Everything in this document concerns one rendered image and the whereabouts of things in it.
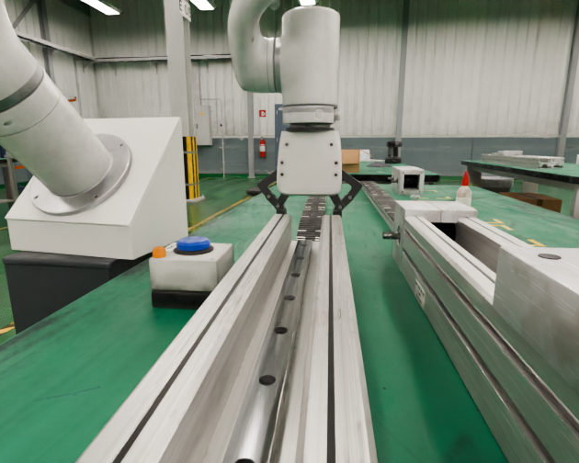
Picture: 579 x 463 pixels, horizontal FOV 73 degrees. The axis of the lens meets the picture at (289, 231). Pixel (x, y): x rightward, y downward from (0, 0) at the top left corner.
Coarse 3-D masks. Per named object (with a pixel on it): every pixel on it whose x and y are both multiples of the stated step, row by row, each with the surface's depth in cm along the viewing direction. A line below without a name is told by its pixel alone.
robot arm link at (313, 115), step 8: (288, 112) 57; (296, 112) 56; (304, 112) 55; (312, 112) 55; (320, 112) 55; (328, 112) 56; (336, 112) 59; (288, 120) 57; (296, 120) 56; (304, 120) 56; (312, 120) 56; (320, 120) 56; (328, 120) 56
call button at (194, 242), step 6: (180, 240) 46; (186, 240) 46; (192, 240) 46; (198, 240) 46; (204, 240) 46; (180, 246) 45; (186, 246) 45; (192, 246) 45; (198, 246) 45; (204, 246) 46
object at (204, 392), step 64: (256, 256) 35; (320, 256) 36; (192, 320) 23; (256, 320) 30; (320, 320) 23; (192, 384) 17; (256, 384) 21; (320, 384) 17; (128, 448) 13; (192, 448) 16; (256, 448) 17; (320, 448) 13
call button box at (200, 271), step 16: (176, 256) 44; (192, 256) 44; (208, 256) 44; (224, 256) 46; (160, 272) 44; (176, 272) 44; (192, 272) 43; (208, 272) 43; (224, 272) 46; (160, 288) 44; (176, 288) 44; (192, 288) 44; (208, 288) 44; (160, 304) 45; (176, 304) 44; (192, 304) 44
